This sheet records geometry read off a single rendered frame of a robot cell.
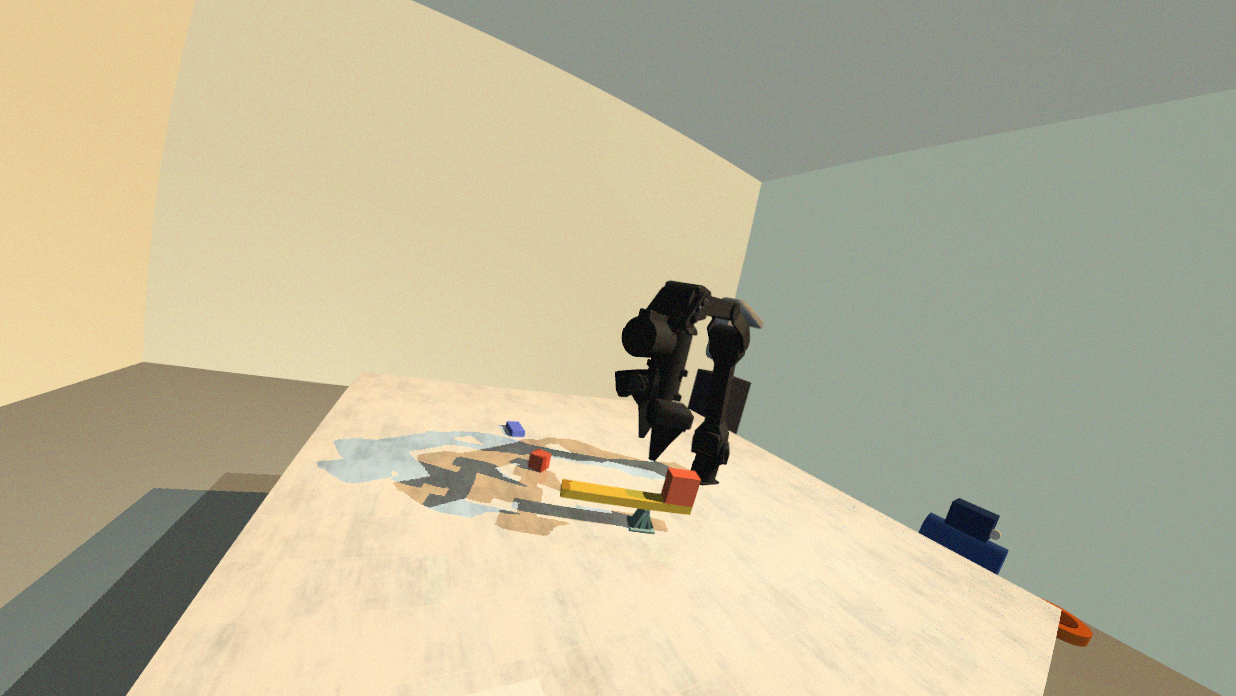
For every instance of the yellow and orange bar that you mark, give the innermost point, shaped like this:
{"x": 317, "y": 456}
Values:
{"x": 678, "y": 494}

